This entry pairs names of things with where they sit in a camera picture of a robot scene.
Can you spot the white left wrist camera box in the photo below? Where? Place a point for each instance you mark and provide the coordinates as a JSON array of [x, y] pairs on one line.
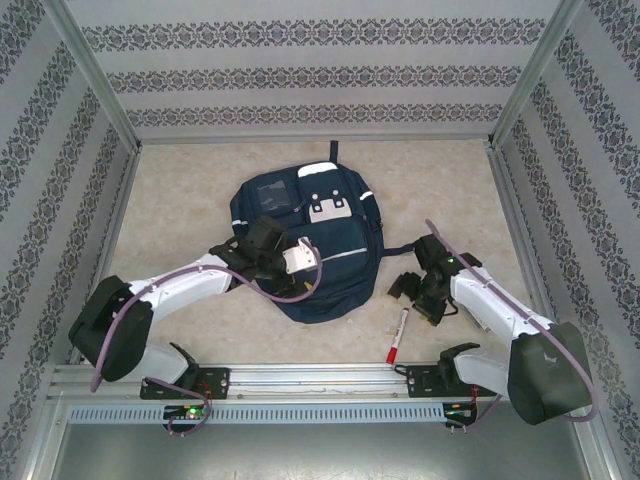
[[300, 257]]

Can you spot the aluminium mounting rail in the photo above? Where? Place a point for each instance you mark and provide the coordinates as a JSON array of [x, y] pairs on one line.
[[320, 380]]

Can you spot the aluminium frame post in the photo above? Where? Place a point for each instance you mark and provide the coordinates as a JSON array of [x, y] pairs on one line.
[[96, 75], [532, 75]]

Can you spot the aluminium table back rail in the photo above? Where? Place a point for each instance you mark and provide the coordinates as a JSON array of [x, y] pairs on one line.
[[200, 138]]

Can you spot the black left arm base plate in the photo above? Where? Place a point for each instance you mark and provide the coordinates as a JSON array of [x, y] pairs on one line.
[[215, 382]]

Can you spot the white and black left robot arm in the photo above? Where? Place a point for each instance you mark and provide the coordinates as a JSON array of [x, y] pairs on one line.
[[190, 285]]

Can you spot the red capped white marker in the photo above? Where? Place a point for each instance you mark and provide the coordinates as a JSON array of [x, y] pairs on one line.
[[397, 335]]

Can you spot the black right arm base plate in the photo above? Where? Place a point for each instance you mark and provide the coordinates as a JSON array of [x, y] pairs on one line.
[[420, 382]]

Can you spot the navy blue backpack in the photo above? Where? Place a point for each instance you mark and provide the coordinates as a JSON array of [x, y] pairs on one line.
[[340, 280]]

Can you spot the grey metal shelf panel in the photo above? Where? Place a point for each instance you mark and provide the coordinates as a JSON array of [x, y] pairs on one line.
[[320, 455]]

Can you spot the aluminium table side rail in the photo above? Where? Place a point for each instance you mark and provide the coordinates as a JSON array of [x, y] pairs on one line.
[[510, 200], [116, 225]]

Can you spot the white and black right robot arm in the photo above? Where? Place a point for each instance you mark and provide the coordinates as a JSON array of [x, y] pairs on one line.
[[485, 300]]

